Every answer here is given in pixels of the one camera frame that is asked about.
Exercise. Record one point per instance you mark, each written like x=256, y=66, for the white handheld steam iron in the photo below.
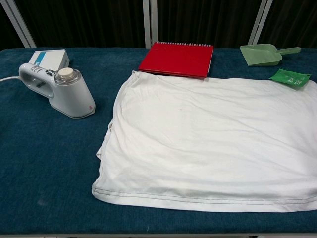
x=71, y=99

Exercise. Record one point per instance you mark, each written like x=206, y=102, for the white folded garment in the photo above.
x=198, y=136

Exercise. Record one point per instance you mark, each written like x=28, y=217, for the red spiral notebook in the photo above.
x=175, y=59

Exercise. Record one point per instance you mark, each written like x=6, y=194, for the black curtain panel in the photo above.
x=89, y=22
x=292, y=22
x=205, y=22
x=7, y=34

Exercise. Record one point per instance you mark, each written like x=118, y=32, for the dark blue table cover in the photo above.
x=49, y=161

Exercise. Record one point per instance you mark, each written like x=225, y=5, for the green plastic dustpan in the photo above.
x=260, y=55

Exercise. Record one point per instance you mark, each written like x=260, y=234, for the white box with blue stripe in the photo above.
x=52, y=58

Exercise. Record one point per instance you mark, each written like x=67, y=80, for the green foil packet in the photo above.
x=289, y=78

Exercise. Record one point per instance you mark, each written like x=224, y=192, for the grey metal frame post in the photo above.
x=19, y=24
x=259, y=22
x=150, y=24

